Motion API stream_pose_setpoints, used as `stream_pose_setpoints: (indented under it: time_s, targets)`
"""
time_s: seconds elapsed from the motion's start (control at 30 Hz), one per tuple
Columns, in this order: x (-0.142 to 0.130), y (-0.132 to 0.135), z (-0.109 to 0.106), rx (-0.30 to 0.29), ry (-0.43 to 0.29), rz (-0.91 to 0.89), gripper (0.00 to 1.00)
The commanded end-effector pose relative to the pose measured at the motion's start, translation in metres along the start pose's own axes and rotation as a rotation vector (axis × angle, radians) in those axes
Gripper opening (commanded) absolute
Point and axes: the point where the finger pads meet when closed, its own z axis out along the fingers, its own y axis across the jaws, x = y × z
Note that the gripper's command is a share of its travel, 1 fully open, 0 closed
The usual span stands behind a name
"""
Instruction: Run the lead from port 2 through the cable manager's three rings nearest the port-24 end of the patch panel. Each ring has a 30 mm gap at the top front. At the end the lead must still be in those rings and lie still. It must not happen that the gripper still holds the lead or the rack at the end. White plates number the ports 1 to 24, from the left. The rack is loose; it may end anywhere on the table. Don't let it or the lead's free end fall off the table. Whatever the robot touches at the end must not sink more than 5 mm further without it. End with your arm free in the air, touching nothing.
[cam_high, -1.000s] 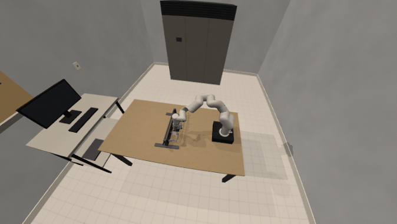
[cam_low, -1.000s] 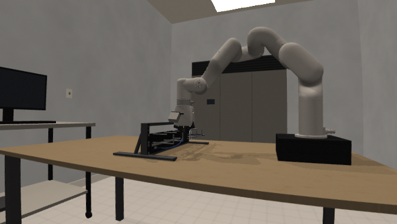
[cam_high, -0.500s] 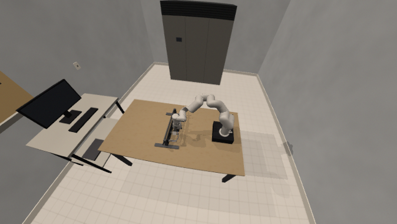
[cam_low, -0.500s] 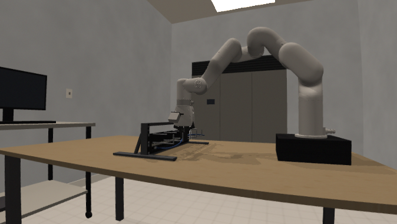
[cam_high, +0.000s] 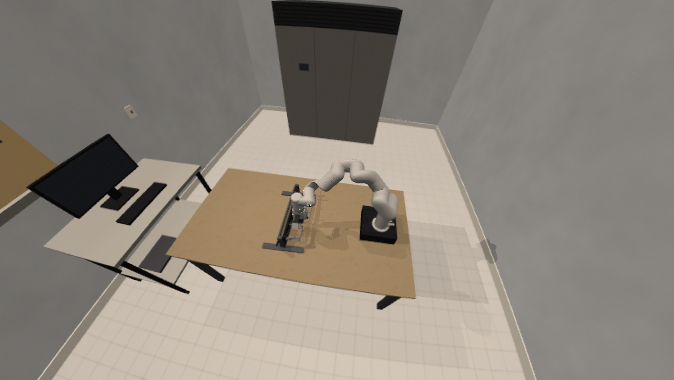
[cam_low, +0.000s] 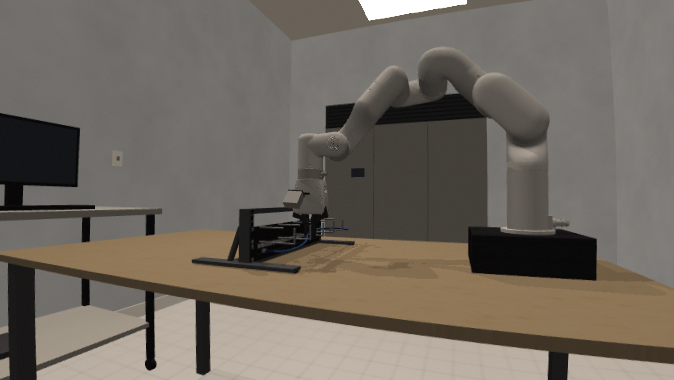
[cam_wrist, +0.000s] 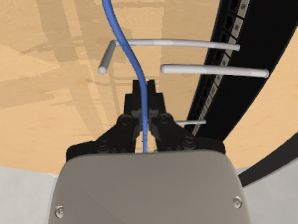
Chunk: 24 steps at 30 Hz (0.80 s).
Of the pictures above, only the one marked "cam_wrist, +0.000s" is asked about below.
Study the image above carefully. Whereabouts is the thin dark blue cable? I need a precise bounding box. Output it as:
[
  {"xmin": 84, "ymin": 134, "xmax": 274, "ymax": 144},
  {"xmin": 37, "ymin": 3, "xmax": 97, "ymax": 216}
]
[{"xmin": 102, "ymin": 0, "xmax": 148, "ymax": 152}]

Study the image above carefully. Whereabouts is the black metal rack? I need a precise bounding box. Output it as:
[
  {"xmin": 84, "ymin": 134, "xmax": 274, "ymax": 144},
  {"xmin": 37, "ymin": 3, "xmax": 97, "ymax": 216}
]
[{"xmin": 126, "ymin": 0, "xmax": 298, "ymax": 188}]

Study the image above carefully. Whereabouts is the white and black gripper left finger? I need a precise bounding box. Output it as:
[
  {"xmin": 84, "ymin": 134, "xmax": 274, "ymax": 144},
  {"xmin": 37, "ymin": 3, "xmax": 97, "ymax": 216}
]
[{"xmin": 66, "ymin": 80, "xmax": 142, "ymax": 162}]

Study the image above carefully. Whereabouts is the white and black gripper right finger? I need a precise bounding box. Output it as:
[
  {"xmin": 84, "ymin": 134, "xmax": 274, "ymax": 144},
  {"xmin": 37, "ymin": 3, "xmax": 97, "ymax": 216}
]
[{"xmin": 147, "ymin": 79, "xmax": 226, "ymax": 155}]

